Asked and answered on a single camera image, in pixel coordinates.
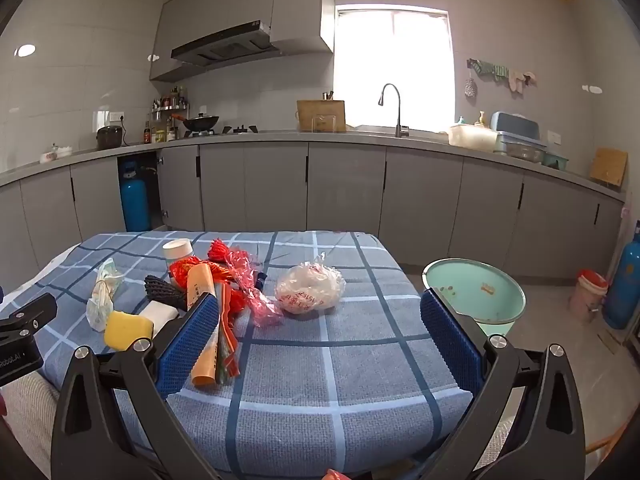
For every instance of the soap pump bottle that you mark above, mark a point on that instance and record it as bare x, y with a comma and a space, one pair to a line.
481, 120

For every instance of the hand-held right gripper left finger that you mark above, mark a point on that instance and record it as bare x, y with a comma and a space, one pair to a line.
190, 340

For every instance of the pink bucket with red liner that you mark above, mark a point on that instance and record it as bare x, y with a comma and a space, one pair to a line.
585, 300

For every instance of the wooden stick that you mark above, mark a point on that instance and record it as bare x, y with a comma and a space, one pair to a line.
602, 444

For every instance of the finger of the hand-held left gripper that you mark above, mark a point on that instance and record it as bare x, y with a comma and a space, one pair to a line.
35, 312

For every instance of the orange packet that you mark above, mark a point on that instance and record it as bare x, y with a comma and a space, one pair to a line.
202, 362

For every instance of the black foam net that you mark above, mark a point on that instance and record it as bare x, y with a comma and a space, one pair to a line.
162, 290

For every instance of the white lidded jar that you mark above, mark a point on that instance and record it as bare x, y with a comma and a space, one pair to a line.
177, 250

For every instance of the dark rice cooker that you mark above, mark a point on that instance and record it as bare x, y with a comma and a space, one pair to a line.
110, 137

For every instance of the small wooden cutting board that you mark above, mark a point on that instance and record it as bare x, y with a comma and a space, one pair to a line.
609, 166

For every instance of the steel gooseneck faucet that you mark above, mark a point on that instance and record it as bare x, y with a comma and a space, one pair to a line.
399, 120

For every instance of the green striped hanging cloth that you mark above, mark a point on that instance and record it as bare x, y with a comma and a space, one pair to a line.
490, 69

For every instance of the white plastic bag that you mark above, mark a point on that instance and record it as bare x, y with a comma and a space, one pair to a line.
310, 287

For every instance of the yellow sponge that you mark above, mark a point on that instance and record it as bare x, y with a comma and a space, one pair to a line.
125, 330

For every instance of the grey upper cabinet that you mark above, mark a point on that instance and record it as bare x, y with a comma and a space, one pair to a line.
295, 10

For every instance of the clear red wrapper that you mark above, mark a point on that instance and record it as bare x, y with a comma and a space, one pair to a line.
257, 305

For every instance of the blue plaid blanket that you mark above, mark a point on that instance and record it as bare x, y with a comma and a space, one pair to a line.
310, 360

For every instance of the gas stove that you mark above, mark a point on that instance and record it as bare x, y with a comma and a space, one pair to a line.
240, 130

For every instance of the flat cardboard piece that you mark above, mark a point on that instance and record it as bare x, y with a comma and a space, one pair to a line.
611, 338

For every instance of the black range hood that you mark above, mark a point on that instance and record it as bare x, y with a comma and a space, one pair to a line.
225, 45

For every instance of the colourful striped wrapper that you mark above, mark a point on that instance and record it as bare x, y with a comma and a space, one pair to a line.
227, 350

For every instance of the white plastic container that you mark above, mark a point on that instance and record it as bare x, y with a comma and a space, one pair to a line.
470, 136

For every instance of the grey kitchen base cabinets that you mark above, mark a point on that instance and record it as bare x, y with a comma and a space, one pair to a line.
345, 190

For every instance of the dark sauce bottle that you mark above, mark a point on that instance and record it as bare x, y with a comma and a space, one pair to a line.
147, 135

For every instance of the bright window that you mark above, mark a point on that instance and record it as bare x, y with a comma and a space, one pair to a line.
390, 70

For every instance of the clear plastic wrapper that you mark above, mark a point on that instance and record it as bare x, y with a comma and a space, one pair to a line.
105, 290

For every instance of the wall spice rack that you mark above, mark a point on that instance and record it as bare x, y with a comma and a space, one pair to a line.
170, 105

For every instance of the metal bowl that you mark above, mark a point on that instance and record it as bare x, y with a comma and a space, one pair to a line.
522, 152

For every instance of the pink rubber gloves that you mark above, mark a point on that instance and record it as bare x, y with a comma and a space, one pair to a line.
520, 81

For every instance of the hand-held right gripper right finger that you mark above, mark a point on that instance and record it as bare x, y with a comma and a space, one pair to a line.
450, 340

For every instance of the blue gas cylinder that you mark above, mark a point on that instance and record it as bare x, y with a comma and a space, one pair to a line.
622, 285
135, 200

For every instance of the white wall socket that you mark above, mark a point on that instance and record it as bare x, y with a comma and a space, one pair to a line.
116, 117
555, 136

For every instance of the glass jar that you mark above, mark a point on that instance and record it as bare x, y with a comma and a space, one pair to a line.
160, 137

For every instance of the green plastic basket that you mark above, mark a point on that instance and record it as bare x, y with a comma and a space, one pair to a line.
555, 161

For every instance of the knife holder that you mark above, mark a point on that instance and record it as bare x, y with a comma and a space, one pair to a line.
328, 95

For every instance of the hanging mesh scrubber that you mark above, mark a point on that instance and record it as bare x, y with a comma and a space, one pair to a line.
470, 87

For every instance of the black wok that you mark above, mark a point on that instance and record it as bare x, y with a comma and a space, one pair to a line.
200, 122

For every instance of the blue dish rack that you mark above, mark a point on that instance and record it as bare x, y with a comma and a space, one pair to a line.
515, 122

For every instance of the green plastic basin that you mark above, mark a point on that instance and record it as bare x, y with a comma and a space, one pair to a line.
480, 305

